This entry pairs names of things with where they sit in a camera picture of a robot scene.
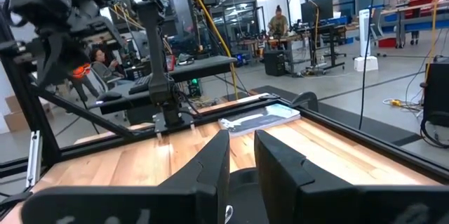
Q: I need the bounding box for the seated person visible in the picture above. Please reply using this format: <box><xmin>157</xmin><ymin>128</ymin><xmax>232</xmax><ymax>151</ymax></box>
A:
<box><xmin>89</xmin><ymin>48</ymin><xmax>133</xmax><ymax>88</ymax></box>

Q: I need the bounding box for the yellow hanging strap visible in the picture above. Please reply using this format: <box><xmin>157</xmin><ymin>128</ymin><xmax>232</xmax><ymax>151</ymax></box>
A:
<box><xmin>424</xmin><ymin>0</ymin><xmax>443</xmax><ymax>79</ymax></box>

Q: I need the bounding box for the black computer tower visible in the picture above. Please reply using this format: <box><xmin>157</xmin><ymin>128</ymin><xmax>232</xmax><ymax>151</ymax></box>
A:
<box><xmin>263</xmin><ymin>49</ymin><xmax>286</xmax><ymax>77</ymax></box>

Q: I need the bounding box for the yellow hanging cable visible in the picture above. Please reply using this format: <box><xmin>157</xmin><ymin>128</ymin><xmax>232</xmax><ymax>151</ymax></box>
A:
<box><xmin>182</xmin><ymin>0</ymin><xmax>240</xmax><ymax>100</ymax></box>

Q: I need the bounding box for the thin black hanging cable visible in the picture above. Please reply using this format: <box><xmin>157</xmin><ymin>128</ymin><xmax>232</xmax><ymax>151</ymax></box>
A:
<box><xmin>357</xmin><ymin>0</ymin><xmax>379</xmax><ymax>131</ymax></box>

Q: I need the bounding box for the coiled black floor cable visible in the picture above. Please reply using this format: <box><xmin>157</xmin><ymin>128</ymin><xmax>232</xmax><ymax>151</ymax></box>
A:
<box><xmin>419</xmin><ymin>111</ymin><xmax>449</xmax><ymax>150</ymax></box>

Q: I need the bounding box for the Yellowstone picture book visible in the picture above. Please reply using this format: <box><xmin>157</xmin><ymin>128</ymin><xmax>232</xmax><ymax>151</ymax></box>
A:
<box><xmin>217</xmin><ymin>103</ymin><xmax>302</xmax><ymax>138</ymax></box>

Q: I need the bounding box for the cardboard box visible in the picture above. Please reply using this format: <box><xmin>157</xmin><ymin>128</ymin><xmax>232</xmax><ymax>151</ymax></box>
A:
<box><xmin>3</xmin><ymin>95</ymin><xmax>54</xmax><ymax>133</ymax></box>

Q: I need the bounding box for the silver frame bracket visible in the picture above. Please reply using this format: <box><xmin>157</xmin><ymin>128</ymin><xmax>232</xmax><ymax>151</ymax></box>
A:
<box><xmin>25</xmin><ymin>130</ymin><xmax>43</xmax><ymax>189</ymax></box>

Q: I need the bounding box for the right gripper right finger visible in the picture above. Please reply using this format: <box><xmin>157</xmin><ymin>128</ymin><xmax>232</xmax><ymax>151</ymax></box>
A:
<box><xmin>254</xmin><ymin>129</ymin><xmax>449</xmax><ymax>224</ymax></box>

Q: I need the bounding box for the white tower fan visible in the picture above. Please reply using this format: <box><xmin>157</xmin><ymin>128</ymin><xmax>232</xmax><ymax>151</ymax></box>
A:
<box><xmin>352</xmin><ymin>8</ymin><xmax>380</xmax><ymax>73</ymax></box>

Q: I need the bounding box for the black computer mouse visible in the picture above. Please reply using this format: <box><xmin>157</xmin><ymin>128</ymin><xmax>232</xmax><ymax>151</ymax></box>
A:
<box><xmin>95</xmin><ymin>91</ymin><xmax>123</xmax><ymax>103</ymax></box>

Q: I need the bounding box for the black table clamp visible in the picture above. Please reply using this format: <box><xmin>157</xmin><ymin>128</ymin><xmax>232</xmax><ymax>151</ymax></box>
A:
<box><xmin>290</xmin><ymin>91</ymin><xmax>320</xmax><ymax>113</ymax></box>

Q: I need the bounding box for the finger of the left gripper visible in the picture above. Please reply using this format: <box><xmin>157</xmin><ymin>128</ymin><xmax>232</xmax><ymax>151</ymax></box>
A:
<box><xmin>65</xmin><ymin>40</ymin><xmax>93</xmax><ymax>81</ymax></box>
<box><xmin>36</xmin><ymin>35</ymin><xmax>67</xmax><ymax>87</ymax></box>

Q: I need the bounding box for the standing person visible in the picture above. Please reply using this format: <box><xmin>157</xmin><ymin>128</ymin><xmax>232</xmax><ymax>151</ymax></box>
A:
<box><xmin>267</xmin><ymin>4</ymin><xmax>290</xmax><ymax>39</ymax></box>

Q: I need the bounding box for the black standing desk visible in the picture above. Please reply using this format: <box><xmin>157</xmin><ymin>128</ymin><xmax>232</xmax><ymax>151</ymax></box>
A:
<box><xmin>293</xmin><ymin>22</ymin><xmax>347</xmax><ymax>74</ymax></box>

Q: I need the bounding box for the black aluminium table frame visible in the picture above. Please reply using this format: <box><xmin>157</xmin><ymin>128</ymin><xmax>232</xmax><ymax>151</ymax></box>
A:
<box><xmin>0</xmin><ymin>16</ymin><xmax>449</xmax><ymax>218</ymax></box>

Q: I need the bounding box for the black computer desk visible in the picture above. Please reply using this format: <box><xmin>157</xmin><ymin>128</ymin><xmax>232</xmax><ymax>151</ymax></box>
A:
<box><xmin>86</xmin><ymin>54</ymin><xmax>239</xmax><ymax>115</ymax></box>

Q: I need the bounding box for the workbench with blue frame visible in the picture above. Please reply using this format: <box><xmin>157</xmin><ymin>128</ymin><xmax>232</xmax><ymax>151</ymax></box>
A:
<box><xmin>380</xmin><ymin>0</ymin><xmax>449</xmax><ymax>48</ymax></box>

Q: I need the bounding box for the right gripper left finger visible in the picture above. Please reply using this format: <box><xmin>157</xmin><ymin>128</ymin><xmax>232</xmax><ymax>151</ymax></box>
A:
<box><xmin>20</xmin><ymin>129</ymin><xmax>231</xmax><ymax>224</ymax></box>

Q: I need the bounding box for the desk monitor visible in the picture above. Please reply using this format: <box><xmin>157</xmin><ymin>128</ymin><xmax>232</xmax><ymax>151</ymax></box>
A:
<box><xmin>166</xmin><ymin>0</ymin><xmax>201</xmax><ymax>55</ymax></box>

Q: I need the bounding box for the black wall monitor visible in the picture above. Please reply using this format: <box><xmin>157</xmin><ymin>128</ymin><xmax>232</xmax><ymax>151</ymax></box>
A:
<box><xmin>300</xmin><ymin>0</ymin><xmax>335</xmax><ymax>25</ymax></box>

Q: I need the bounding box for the computer with green light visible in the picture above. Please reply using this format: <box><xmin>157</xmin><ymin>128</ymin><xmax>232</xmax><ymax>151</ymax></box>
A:
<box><xmin>187</xmin><ymin>77</ymin><xmax>203</xmax><ymax>98</ymax></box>

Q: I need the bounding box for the black equipment box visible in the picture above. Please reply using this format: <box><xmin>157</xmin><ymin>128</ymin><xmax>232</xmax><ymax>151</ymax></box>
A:
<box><xmin>422</xmin><ymin>56</ymin><xmax>449</xmax><ymax>127</ymax></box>

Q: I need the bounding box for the black keyboard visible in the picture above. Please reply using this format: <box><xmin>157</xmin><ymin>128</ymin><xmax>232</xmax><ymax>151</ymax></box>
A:
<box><xmin>128</xmin><ymin>74</ymin><xmax>154</xmax><ymax>95</ymax></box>

